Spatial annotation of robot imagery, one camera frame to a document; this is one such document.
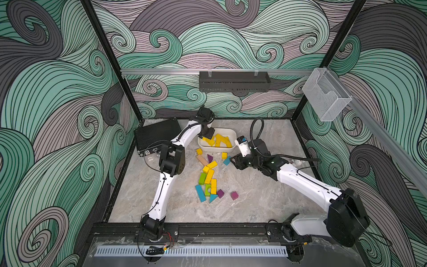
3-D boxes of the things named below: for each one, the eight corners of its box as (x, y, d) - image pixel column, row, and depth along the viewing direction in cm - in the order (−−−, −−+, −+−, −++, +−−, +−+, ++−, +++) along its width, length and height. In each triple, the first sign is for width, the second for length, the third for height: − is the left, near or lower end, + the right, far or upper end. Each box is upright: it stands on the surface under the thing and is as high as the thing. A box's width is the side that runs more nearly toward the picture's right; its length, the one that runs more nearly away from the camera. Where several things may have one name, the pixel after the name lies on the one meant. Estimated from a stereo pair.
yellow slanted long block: (205, 174, 94) (205, 173, 93) (201, 170, 96) (201, 168, 94) (218, 165, 98) (218, 163, 97) (214, 160, 100) (214, 159, 99)
